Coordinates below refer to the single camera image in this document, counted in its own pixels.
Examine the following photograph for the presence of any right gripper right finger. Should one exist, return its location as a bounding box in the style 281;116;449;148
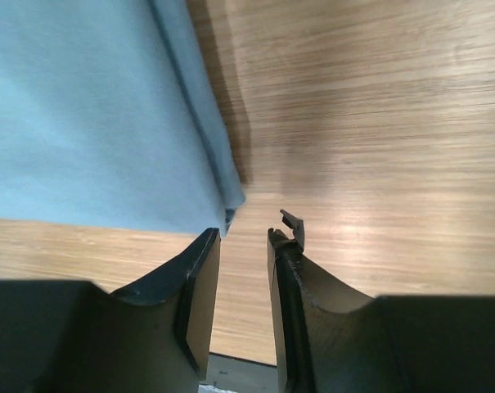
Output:
267;211;394;392

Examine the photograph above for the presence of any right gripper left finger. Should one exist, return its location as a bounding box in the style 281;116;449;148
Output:
111;228;220;392

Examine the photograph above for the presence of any grey-blue t shirt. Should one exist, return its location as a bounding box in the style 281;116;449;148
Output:
0;1;245;233

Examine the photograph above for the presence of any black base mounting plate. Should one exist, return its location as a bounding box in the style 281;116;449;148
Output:
198;353;279;393

